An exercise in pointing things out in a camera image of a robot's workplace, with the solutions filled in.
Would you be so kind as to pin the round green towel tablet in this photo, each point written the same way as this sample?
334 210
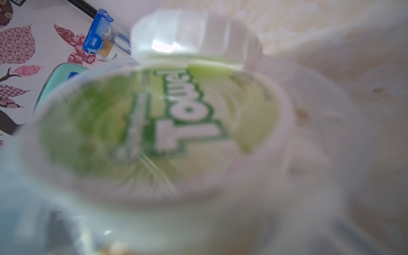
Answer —
161 125

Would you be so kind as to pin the mint chrome toaster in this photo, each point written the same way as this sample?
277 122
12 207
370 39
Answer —
58 76

